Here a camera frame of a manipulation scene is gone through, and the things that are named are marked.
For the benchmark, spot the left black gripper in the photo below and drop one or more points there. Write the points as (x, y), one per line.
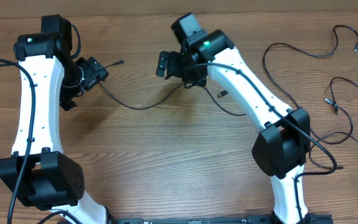
(95, 71)

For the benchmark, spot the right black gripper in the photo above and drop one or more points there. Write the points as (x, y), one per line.
(175, 58)

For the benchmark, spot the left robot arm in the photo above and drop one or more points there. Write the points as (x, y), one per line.
(37, 172)

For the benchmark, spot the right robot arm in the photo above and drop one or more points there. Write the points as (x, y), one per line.
(282, 141)

